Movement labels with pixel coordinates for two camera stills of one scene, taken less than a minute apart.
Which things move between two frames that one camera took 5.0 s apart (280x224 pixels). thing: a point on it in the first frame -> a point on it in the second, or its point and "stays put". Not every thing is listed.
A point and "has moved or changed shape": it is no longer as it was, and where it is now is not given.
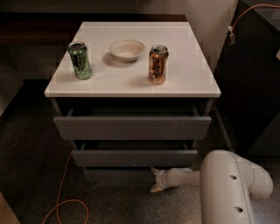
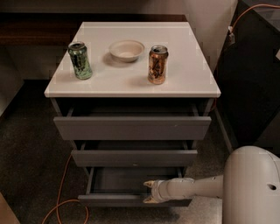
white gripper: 166,178 -> 159,191
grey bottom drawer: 119,175 has moved or changed shape
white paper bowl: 126,51 stays put
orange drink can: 157,64 stays put
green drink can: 80,60 stays put
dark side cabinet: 248,80 stays put
